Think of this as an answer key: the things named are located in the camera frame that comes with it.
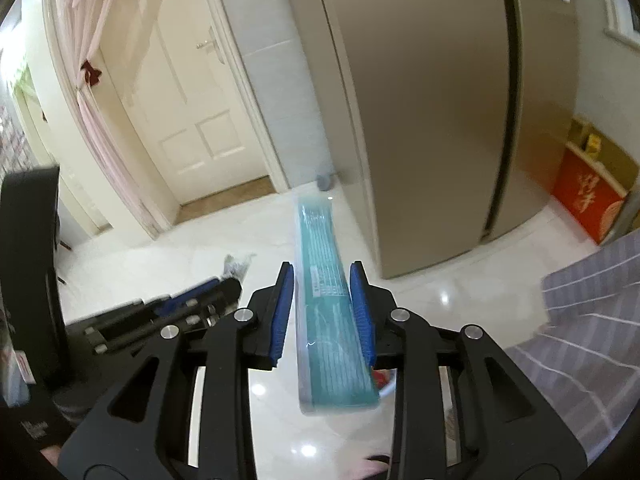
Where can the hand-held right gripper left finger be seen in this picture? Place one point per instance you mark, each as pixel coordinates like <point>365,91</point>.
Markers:
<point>282,310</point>

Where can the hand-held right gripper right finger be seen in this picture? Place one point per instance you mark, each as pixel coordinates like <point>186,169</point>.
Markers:
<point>361,310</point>

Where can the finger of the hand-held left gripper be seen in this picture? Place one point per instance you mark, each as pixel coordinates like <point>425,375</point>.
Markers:
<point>185,296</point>
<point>200,315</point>

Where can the teal packet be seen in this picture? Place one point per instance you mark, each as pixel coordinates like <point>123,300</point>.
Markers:
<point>325,335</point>

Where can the clear plastic wrapper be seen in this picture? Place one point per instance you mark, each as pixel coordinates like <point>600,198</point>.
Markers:
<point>237,266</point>

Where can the brown doormat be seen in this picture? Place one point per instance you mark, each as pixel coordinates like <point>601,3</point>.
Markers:
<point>225,200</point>

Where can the pink lace curtain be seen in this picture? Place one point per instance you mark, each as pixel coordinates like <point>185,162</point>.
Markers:
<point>115,135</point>

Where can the small grey object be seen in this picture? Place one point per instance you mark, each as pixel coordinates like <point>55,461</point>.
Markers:
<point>324,181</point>

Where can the dark red curtain bow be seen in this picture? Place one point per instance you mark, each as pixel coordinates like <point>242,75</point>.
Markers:
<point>91,74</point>

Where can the white panel door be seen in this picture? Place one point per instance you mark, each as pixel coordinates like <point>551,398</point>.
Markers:
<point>200,110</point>

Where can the gold double-door refrigerator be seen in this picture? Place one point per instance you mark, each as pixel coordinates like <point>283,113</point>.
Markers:
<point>425,110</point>

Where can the grey plaid tablecloth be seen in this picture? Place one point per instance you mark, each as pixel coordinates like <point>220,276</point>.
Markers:
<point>590,335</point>

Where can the red gift box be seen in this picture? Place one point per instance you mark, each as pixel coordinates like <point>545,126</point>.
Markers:
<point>585,195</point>

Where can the yellow carton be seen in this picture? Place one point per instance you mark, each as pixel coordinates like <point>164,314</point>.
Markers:
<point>594,146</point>

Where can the white framed window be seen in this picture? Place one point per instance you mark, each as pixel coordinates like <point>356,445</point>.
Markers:
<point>622,10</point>

